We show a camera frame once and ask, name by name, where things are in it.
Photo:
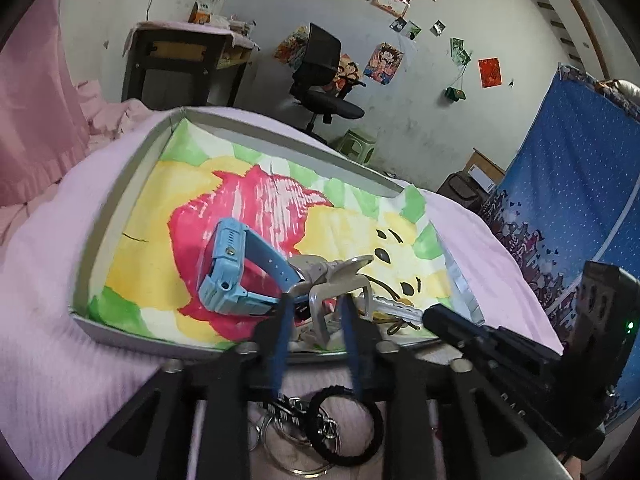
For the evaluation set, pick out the black office chair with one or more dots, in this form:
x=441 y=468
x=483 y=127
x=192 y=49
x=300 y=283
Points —
x=325 y=105

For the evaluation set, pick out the blue printed curtain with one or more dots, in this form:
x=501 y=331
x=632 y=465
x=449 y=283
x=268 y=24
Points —
x=575 y=160

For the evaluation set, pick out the colourful cartoon wall poster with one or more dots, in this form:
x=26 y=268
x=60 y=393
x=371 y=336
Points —
x=287 y=47

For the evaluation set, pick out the green hanging ornament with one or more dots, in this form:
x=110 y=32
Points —
x=455 y=94

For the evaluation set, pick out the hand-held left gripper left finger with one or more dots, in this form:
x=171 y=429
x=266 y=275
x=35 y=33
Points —
x=280 y=345

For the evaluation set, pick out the silver key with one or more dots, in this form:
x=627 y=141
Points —
x=400 y=312

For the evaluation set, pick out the green wall photos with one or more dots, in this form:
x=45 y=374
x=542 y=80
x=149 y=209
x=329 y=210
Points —
x=460 y=51

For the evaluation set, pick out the pair of wall photos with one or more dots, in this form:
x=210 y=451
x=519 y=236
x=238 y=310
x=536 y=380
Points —
x=406 y=28

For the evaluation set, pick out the cartoon children wall poster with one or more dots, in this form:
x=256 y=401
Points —
x=347 y=72

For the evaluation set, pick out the red paper square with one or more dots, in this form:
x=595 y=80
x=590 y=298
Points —
x=489 y=73

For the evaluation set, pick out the tied pink curtain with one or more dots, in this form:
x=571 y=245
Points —
x=30 y=110

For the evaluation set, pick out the grey claw hair clip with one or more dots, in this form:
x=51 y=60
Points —
x=315 y=266

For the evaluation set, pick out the small dark wall photo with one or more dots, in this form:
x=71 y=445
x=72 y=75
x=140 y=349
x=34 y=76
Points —
x=438 y=28

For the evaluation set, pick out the green plastic stool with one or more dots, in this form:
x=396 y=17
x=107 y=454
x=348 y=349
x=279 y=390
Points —
x=357 y=139

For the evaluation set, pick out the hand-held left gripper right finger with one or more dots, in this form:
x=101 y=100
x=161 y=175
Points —
x=352 y=355

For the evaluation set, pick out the dark wooden desk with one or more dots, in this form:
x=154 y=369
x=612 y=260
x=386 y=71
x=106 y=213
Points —
x=170 y=50

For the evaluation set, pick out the orange carton box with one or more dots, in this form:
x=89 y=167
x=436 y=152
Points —
x=201 y=12

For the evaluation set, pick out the grey shallow tray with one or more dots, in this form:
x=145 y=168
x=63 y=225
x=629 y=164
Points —
x=129 y=177

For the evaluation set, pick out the anime character wall poster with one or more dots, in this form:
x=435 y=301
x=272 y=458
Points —
x=384 y=64

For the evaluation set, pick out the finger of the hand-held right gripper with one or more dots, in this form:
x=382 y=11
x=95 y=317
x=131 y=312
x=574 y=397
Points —
x=465 y=330

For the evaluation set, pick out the brown bag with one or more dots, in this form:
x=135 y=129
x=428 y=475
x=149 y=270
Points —
x=457 y=190

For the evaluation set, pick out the blue smartwatch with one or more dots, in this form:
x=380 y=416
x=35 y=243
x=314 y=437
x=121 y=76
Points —
x=220 y=270

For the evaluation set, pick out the thin brown hair band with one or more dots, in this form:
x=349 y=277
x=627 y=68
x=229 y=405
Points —
x=386 y=290

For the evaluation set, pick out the silver metal buckle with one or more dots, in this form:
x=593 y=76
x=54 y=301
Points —
x=316 y=317

